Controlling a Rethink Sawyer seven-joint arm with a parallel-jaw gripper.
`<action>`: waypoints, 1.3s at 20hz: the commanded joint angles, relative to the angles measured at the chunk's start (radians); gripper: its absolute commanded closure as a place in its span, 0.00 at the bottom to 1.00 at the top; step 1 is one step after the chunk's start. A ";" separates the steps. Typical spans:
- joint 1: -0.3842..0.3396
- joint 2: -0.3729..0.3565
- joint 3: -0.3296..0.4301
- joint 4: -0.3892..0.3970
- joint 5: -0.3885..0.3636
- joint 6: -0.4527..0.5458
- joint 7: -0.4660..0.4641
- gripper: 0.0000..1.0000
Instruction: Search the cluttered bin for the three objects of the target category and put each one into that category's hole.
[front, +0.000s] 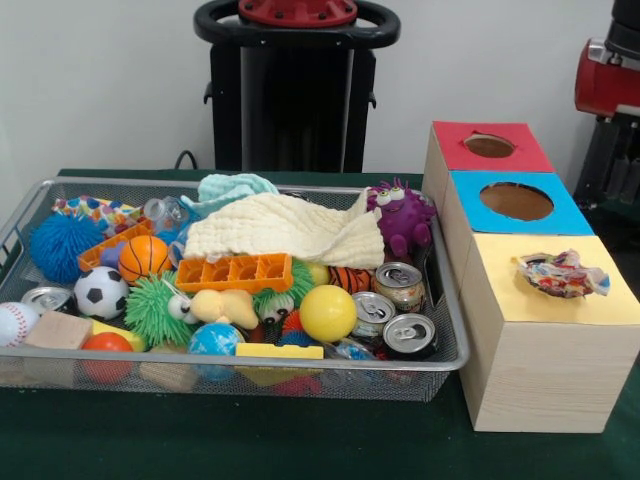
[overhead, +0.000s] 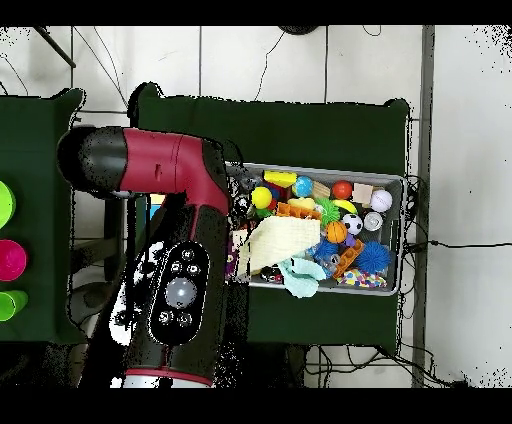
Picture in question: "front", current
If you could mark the small soccer ball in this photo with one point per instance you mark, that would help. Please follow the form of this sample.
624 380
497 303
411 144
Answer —
100 295

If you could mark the blue spiky ball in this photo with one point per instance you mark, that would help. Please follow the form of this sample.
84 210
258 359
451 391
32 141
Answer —
62 247

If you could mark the colourful wrapper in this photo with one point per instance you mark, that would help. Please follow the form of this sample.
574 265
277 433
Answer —
560 277

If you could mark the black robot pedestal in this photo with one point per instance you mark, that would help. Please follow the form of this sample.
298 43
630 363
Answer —
300 110

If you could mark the wooden box with three holes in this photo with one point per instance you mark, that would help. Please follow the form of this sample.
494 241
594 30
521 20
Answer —
540 380

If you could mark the small orange basketball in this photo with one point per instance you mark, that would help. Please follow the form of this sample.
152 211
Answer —
145 257

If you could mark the yellow smooth ball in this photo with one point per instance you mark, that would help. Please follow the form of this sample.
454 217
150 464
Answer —
327 312

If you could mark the purple spiky ball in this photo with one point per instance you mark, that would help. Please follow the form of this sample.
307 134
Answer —
405 215

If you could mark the orange red ball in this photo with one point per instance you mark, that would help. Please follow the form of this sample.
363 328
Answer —
107 342

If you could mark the small white baseball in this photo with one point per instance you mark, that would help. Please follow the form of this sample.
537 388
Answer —
17 325

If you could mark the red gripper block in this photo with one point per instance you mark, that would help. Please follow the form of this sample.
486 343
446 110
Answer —
610 90

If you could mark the cream knitted cloth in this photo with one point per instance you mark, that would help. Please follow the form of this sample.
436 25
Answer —
260 225

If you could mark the green spiky ball with eyes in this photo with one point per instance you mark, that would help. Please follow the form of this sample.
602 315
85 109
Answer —
150 310

